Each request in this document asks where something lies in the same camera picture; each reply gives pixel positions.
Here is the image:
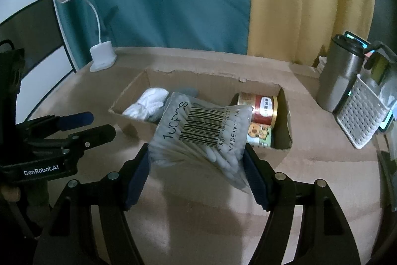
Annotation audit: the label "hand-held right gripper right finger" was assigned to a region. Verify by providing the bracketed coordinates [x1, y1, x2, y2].
[242, 143, 362, 265]

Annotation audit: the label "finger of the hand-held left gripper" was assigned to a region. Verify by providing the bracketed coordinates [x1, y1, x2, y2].
[31, 124, 117, 158]
[19, 111, 94, 137]

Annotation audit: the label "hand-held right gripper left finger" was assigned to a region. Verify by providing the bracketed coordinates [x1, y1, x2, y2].
[34, 142, 151, 265]

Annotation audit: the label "cartoon bear tissue pack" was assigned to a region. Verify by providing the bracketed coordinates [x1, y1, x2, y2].
[247, 122, 275, 148]

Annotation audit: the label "white socks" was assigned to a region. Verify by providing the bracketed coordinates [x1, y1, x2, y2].
[122, 88, 169, 122]

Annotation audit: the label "red label tin can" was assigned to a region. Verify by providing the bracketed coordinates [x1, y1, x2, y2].
[237, 92, 279, 126]

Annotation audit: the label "bag of cotton swabs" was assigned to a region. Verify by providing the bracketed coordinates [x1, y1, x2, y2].
[148, 92, 253, 195]

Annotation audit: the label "cardboard box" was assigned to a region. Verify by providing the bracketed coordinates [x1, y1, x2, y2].
[107, 68, 294, 151]

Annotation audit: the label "white desk lamp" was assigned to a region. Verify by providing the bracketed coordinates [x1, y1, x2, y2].
[56, 0, 117, 72]

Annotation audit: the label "white perforated basket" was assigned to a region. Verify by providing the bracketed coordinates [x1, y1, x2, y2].
[336, 74, 391, 150]

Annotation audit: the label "steel tumbler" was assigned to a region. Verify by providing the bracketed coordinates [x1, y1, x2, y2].
[316, 32, 369, 113]

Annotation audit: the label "white paper packet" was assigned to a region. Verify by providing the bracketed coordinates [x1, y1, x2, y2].
[316, 55, 328, 73]

